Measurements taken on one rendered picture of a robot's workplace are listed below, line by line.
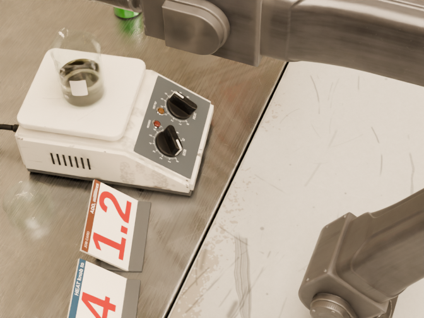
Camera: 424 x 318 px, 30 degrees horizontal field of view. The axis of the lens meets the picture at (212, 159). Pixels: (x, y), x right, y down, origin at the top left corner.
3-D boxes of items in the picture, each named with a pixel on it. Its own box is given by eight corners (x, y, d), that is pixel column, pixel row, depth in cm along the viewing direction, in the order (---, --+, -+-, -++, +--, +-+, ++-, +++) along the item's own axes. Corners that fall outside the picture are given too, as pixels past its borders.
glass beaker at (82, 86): (117, 101, 88) (109, 48, 81) (72, 121, 86) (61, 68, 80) (93, 69, 91) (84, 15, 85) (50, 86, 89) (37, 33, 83)
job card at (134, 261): (151, 203, 89) (148, 181, 86) (142, 272, 84) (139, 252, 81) (97, 200, 90) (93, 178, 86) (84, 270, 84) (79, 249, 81)
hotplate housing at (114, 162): (214, 115, 98) (214, 69, 91) (192, 200, 90) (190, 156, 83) (42, 91, 100) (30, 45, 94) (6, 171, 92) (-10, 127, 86)
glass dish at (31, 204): (47, 234, 87) (43, 223, 85) (-1, 227, 88) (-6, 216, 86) (61, 194, 90) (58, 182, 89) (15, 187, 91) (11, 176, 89)
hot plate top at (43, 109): (147, 64, 92) (147, 58, 91) (121, 143, 85) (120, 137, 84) (49, 51, 93) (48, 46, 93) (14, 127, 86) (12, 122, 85)
